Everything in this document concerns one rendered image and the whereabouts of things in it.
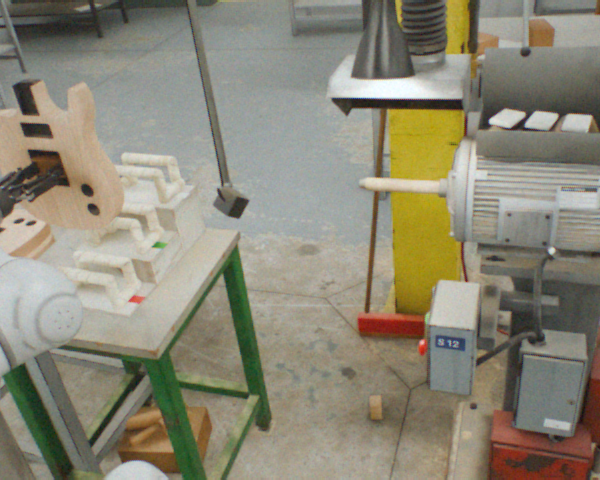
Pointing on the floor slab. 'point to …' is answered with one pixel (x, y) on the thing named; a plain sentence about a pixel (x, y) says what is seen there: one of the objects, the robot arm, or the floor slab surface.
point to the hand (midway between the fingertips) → (48, 168)
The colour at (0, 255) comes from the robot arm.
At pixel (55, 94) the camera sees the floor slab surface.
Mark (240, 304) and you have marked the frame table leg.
